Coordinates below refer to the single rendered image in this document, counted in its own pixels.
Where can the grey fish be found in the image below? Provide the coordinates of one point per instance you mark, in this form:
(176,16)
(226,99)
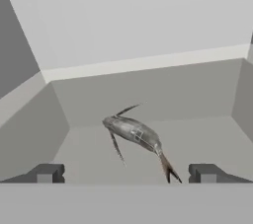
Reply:
(135,131)

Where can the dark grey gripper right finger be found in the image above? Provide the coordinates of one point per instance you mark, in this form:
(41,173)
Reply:
(202,170)

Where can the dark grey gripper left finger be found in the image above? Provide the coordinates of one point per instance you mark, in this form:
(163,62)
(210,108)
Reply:
(49,170)

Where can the grey fridge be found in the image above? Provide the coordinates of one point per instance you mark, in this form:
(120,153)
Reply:
(138,47)

